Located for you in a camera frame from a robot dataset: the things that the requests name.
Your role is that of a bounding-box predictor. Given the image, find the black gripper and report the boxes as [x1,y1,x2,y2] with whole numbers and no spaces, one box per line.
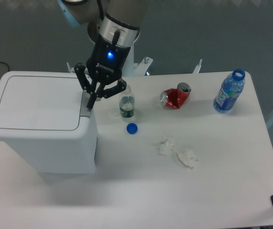
[74,35,131,110]

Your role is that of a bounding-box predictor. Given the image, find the white push-top trash can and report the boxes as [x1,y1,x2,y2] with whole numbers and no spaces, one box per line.
[0,71,98,174]

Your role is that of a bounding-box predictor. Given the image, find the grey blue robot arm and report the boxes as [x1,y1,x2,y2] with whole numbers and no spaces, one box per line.
[58,0,150,109]

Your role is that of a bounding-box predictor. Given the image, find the crushed red soda can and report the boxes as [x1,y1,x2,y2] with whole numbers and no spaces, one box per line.
[160,82,192,109]

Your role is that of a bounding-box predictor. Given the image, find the clear green-label plastic bottle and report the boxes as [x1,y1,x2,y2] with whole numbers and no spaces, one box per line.
[119,85,135,118]

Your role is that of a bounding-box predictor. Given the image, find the white bottle cap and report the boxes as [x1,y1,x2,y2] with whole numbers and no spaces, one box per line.
[111,109,119,117]

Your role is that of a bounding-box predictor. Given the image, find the blue bottle cap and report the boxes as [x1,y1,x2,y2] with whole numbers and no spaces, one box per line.
[126,123,138,135]

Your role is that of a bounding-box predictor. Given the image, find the crumpled white tissue left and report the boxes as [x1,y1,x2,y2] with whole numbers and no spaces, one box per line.
[158,135,174,156]

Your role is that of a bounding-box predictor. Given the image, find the crumpled white tissue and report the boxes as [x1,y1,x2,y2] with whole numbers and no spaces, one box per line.
[158,135,174,156]
[177,148,199,169]

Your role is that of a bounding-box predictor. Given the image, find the crumpled white tissue right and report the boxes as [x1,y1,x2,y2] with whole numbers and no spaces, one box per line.
[177,148,199,169]

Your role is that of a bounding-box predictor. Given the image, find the blue plastic drink bottle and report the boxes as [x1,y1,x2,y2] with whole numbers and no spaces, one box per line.
[213,68,245,114]

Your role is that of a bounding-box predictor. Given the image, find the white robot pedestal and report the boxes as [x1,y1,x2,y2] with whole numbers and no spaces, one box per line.
[68,45,153,77]

